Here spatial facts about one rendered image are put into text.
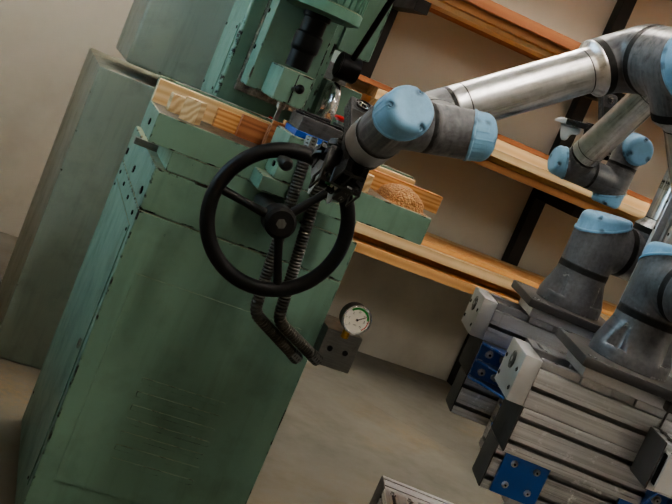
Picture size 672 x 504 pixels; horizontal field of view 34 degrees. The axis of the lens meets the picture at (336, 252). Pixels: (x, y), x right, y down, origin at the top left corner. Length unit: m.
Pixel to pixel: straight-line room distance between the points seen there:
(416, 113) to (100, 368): 0.96
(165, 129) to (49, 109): 2.44
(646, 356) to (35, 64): 3.08
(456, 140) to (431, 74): 3.22
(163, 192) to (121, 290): 0.21
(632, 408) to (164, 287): 0.92
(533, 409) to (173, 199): 0.79
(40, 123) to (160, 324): 2.43
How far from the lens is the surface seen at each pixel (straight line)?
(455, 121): 1.58
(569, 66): 1.80
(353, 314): 2.20
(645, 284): 2.01
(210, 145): 2.12
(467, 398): 2.49
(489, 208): 5.00
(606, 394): 2.01
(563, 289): 2.48
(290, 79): 2.25
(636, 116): 2.60
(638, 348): 2.00
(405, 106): 1.52
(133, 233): 2.14
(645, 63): 1.78
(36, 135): 4.54
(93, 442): 2.28
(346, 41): 2.50
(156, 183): 2.13
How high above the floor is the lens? 1.08
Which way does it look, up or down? 8 degrees down
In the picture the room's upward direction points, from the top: 23 degrees clockwise
